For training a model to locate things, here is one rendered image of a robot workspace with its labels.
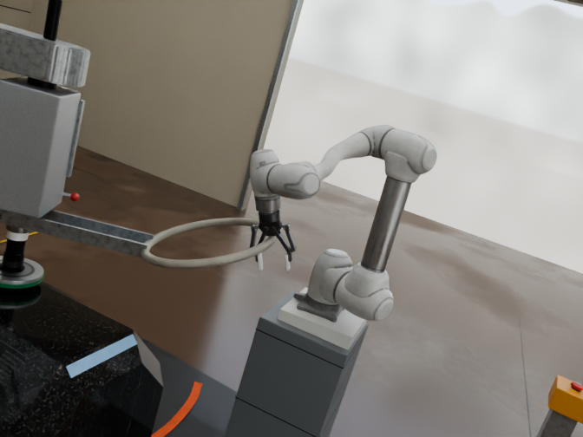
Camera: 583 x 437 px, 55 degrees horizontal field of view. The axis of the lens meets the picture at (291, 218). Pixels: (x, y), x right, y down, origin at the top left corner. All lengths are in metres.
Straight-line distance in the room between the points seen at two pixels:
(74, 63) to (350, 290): 1.29
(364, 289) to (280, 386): 0.57
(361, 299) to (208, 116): 5.06
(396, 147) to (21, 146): 1.29
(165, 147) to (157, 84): 0.79
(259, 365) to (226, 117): 4.78
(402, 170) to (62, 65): 1.21
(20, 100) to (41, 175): 0.24
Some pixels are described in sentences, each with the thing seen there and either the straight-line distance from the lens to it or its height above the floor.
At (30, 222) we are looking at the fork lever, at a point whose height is 1.07.
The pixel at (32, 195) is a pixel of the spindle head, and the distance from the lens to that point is 2.02.
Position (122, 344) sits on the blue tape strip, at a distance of 2.01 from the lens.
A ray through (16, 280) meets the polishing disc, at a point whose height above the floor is 0.86.
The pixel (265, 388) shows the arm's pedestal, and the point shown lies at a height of 0.50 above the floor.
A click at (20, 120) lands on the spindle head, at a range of 1.99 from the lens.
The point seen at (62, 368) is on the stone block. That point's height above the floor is 0.79.
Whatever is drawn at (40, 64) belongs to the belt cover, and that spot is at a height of 1.60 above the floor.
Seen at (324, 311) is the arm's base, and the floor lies 0.88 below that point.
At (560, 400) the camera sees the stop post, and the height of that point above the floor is 1.05.
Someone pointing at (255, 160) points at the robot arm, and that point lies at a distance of 1.87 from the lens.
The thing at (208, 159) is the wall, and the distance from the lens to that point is 7.03.
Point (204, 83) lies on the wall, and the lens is 7.05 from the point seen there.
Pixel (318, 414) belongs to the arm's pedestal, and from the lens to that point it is 2.46.
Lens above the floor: 1.81
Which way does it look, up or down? 15 degrees down
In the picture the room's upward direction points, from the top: 17 degrees clockwise
